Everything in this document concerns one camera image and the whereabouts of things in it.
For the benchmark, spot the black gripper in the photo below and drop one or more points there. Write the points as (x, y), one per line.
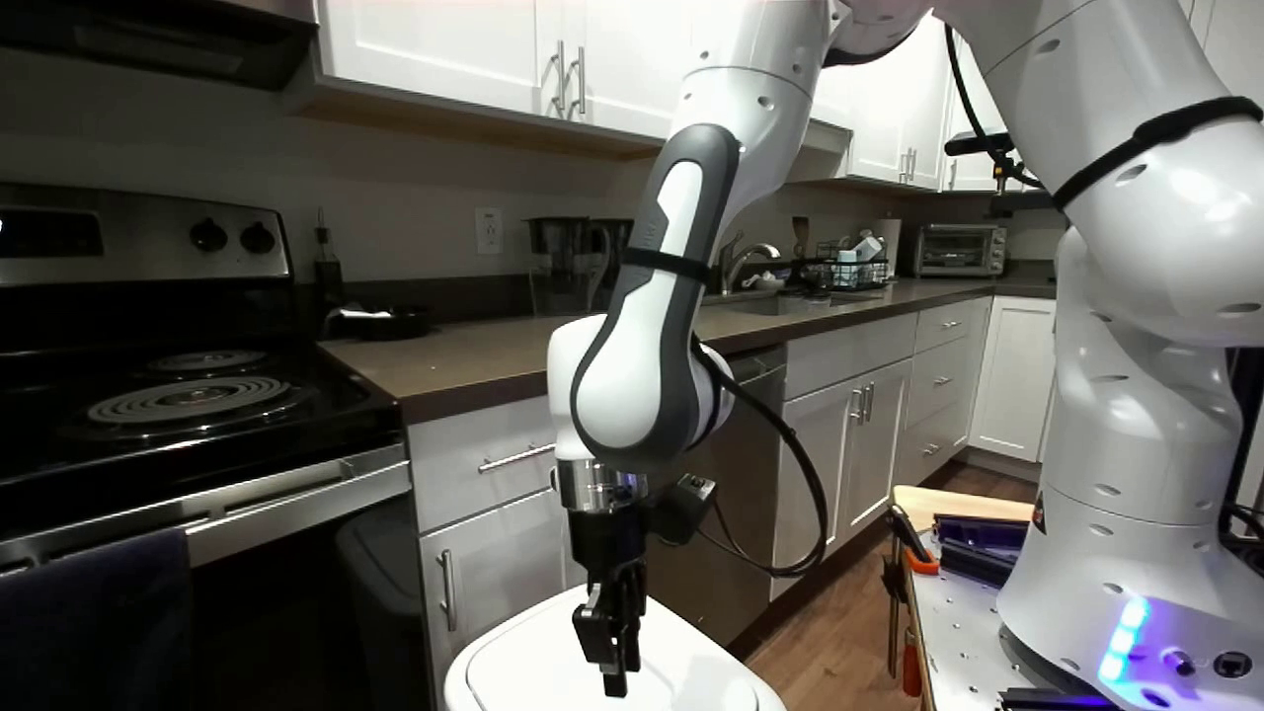
(608, 555)

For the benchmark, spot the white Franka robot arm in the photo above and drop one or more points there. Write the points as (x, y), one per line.
(655, 359)

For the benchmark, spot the white cabinet with drawer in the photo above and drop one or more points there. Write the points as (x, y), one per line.
(487, 555)

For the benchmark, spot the stainless steel dishwasher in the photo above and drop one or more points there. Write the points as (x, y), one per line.
(751, 507)

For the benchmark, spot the white base cabinets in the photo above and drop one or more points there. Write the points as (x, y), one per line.
(871, 438)

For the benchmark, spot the robot mounting table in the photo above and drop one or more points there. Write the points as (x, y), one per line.
(961, 634)

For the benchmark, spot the black pan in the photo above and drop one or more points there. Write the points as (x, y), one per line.
(378, 323)

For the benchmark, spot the chrome sink faucet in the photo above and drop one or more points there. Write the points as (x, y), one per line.
(744, 262)

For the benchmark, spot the dish rack with dishes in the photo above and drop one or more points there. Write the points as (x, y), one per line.
(852, 262)

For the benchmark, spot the dark bottle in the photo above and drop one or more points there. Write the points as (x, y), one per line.
(330, 278)

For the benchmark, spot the black stainless electric stove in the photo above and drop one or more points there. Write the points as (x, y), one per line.
(197, 407)

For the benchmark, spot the white base cabinet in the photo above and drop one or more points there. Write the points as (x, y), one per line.
(1012, 382)

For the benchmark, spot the dark hanging towel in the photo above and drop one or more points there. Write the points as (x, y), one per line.
(92, 627)

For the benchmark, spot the silver toaster oven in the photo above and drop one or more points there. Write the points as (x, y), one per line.
(957, 251)

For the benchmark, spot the white upper cabinets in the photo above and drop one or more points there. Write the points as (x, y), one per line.
(447, 54)

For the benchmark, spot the dark range hood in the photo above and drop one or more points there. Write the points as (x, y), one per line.
(142, 40)

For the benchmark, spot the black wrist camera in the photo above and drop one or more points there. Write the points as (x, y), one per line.
(683, 507)

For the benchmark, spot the white wall outlet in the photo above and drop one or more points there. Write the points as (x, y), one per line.
(489, 232)

